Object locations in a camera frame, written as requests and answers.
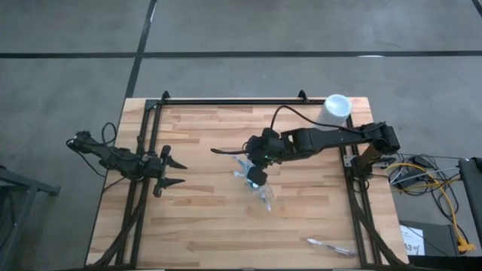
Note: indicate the clear acrylic organizer box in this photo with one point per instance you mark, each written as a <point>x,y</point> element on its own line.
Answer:
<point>269,193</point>

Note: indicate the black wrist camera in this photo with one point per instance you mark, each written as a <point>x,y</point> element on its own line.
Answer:
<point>270,136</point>
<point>151,162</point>

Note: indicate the black metal stand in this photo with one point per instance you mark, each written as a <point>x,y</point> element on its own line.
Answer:
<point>22,188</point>

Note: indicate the black floor case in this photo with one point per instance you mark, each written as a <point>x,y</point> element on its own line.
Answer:
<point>437,237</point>

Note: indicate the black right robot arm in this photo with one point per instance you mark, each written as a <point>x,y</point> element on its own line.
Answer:
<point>331,139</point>

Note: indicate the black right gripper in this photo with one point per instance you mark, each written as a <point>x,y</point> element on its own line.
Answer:
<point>267,152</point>

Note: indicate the blue mouthwash bottle white cap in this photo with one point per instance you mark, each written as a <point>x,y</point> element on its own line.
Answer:
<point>256,184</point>

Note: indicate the black furniture piece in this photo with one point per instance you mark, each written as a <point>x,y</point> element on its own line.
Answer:
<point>472,195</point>

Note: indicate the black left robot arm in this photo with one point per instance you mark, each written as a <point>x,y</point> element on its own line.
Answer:
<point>113,156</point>

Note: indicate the white wipes canister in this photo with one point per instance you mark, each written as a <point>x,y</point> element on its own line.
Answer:
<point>337,107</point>

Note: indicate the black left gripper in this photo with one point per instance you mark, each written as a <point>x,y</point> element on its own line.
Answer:
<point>160,171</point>

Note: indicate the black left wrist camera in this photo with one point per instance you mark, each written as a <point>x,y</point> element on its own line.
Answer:
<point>151,162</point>

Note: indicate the white paper label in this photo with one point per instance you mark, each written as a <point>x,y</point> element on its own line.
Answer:
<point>412,237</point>

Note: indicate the black aluminium table frame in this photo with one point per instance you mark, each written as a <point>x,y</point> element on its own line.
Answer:
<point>263,101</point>

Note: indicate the black power adapter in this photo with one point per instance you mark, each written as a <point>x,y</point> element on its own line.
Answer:
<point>421,162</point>

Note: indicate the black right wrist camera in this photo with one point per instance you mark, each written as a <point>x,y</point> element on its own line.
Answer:
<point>270,136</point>

